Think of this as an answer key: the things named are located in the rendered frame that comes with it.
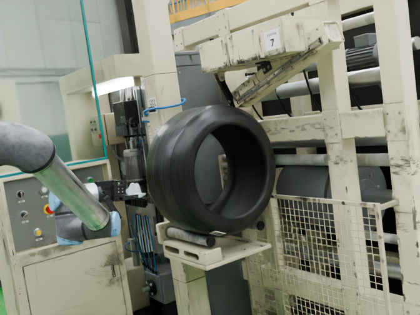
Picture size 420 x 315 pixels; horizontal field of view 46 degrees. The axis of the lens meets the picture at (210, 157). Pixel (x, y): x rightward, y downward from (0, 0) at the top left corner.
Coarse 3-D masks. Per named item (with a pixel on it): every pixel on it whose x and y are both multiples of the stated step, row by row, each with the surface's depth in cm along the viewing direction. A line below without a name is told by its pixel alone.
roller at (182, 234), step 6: (168, 228) 233; (174, 228) 230; (168, 234) 232; (174, 234) 227; (180, 234) 223; (186, 234) 219; (192, 234) 215; (198, 234) 213; (186, 240) 219; (192, 240) 214; (198, 240) 210; (204, 240) 207; (210, 240) 206; (210, 246) 206
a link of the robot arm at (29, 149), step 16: (0, 128) 125; (16, 128) 127; (32, 128) 131; (0, 144) 124; (16, 144) 125; (32, 144) 128; (48, 144) 132; (0, 160) 126; (16, 160) 127; (32, 160) 128; (48, 160) 132; (48, 176) 137; (64, 176) 142; (64, 192) 146; (80, 192) 151; (80, 208) 155; (96, 208) 162; (96, 224) 166; (112, 224) 171
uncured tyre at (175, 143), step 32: (160, 128) 218; (192, 128) 200; (224, 128) 239; (256, 128) 217; (160, 160) 203; (192, 160) 197; (256, 160) 237; (160, 192) 205; (192, 192) 197; (224, 192) 241; (256, 192) 234; (192, 224) 203; (224, 224) 207
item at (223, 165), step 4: (220, 156) 269; (224, 156) 267; (220, 160) 269; (224, 160) 268; (220, 164) 269; (224, 164) 266; (220, 168) 270; (224, 168) 271; (220, 172) 270; (224, 172) 269; (224, 176) 269; (224, 180) 269; (224, 184) 271
